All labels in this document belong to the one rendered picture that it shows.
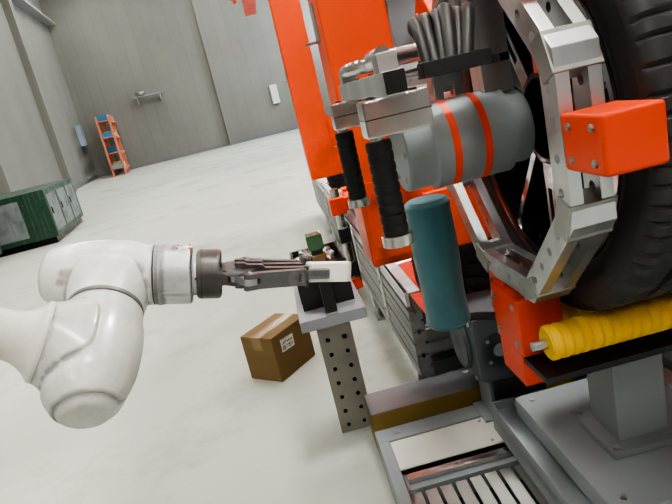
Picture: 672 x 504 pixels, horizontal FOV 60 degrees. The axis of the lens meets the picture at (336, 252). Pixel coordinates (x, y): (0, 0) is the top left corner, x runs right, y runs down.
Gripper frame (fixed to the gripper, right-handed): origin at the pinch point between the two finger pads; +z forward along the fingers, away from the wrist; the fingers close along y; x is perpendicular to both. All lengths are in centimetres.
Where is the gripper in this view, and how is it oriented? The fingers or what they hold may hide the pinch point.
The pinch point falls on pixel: (328, 271)
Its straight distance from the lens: 91.3
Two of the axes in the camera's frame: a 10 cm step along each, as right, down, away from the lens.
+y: -1.9, -2.0, 9.6
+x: -0.3, 9.8, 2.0
